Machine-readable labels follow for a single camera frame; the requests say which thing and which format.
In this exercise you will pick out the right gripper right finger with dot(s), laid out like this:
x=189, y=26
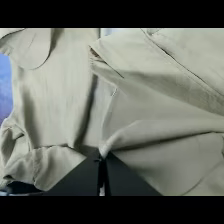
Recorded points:
x=125, y=180

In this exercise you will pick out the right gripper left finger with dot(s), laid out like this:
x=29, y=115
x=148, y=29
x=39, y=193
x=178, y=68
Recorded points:
x=83, y=178

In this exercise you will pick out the pale green shirt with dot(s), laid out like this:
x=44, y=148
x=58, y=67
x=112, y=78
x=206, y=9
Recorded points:
x=140, y=100

